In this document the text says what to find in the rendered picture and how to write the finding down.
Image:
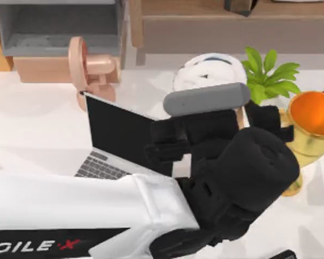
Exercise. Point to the silver laptop with black screen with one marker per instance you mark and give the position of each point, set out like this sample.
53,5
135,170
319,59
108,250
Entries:
110,126

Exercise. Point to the white pot with green plant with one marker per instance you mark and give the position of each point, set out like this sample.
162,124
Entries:
205,73

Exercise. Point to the gold trophy with orange bowl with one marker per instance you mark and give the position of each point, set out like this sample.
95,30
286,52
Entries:
310,116

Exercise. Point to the wooden open shelf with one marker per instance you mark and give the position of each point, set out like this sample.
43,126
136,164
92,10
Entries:
205,32

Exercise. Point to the dark object on shelf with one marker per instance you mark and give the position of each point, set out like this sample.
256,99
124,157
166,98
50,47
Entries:
239,6

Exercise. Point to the black flat object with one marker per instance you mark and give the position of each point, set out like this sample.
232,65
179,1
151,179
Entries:
282,255

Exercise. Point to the shallow salmon-coloured box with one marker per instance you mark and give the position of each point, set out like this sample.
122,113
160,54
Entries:
43,68

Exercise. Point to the grey cabinet with dark inside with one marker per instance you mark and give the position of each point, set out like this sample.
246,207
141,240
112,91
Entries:
56,24

